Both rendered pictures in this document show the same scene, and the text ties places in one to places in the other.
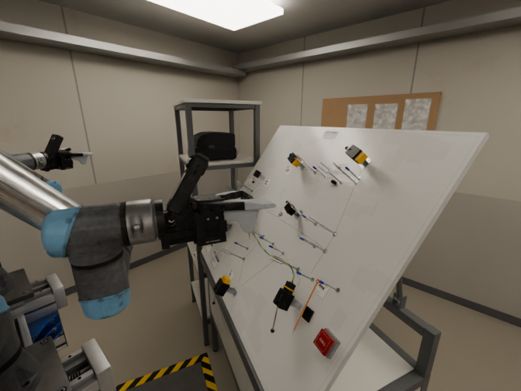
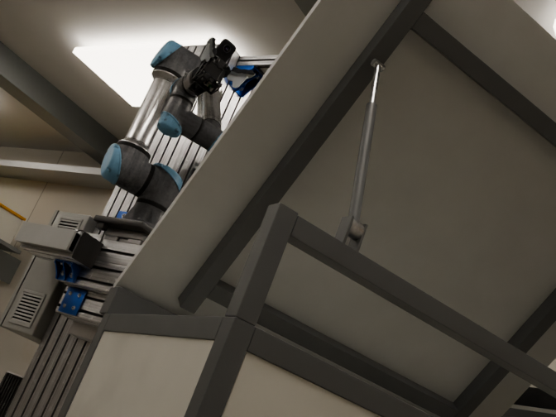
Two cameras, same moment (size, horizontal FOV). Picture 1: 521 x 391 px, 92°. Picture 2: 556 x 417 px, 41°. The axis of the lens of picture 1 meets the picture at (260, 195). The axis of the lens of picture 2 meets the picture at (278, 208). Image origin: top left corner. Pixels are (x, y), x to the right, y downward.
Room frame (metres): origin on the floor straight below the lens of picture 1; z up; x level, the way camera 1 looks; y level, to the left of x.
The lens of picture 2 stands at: (0.67, -1.78, 0.59)
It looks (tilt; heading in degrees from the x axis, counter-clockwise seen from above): 19 degrees up; 87
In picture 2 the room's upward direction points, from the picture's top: 21 degrees clockwise
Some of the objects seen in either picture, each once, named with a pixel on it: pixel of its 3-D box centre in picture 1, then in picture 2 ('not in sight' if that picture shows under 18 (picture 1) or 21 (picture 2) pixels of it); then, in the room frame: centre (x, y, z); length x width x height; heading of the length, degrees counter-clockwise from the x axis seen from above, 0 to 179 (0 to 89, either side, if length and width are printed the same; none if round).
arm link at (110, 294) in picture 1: (105, 276); (179, 119); (0.39, 0.28, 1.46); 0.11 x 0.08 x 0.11; 23
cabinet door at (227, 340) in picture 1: (220, 312); not in sight; (1.26, 0.24, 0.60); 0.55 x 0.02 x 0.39; 24
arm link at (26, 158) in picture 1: (15, 164); not in sight; (1.01, 1.00, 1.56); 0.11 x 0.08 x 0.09; 164
